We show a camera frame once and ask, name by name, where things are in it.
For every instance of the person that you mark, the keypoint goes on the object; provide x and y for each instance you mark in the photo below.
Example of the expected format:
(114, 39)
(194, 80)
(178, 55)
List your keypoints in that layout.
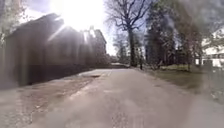
(141, 63)

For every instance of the bare tall tree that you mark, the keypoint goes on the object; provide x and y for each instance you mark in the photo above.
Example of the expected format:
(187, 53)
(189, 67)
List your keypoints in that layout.
(132, 43)

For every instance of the grey asphalt road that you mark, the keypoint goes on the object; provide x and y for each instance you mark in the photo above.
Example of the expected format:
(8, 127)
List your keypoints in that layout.
(123, 96)

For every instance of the dark evergreen trees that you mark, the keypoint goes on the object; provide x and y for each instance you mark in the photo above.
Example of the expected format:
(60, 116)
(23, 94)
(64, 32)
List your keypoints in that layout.
(163, 40)

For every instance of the dark building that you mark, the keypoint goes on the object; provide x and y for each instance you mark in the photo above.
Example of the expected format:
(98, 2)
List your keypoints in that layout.
(43, 53)

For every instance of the grass verge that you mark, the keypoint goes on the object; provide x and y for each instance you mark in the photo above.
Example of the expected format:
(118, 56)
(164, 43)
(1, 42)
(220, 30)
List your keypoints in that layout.
(186, 78)

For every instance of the dirt and gravel verge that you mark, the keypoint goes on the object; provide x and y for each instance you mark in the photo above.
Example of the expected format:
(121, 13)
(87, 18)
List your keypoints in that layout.
(36, 96)

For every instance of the white building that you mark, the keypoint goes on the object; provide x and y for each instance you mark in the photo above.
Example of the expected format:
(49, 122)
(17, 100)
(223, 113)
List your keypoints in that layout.
(213, 50)

